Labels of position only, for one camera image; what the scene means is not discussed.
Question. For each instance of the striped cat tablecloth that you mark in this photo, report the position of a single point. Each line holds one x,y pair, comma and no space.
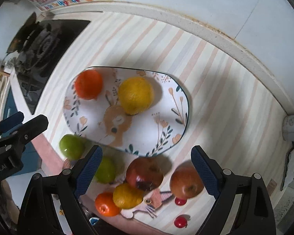
234,118

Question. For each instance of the red-brown apple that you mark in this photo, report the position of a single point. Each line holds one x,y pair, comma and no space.
185,182

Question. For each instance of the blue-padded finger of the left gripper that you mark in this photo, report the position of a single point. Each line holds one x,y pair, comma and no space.
11,122

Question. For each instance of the red cherry tomato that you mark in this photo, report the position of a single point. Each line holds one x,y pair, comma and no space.
180,222
180,202

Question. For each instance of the yellow pear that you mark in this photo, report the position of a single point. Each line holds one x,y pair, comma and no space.
127,197

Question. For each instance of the small orange tangerine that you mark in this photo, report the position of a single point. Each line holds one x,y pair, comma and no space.
105,206
88,84

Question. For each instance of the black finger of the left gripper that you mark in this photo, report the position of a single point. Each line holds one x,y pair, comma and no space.
24,133

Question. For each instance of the dark red apple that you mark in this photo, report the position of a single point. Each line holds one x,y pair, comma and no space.
144,174

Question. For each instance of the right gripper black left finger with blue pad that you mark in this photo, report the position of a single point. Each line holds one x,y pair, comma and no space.
38,214

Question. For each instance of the yellow orange fruit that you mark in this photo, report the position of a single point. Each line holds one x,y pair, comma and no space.
136,95

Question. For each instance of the floral rabbit ceramic plate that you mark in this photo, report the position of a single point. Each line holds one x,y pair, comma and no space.
103,120

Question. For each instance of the black gas stove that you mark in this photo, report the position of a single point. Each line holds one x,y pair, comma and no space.
38,48

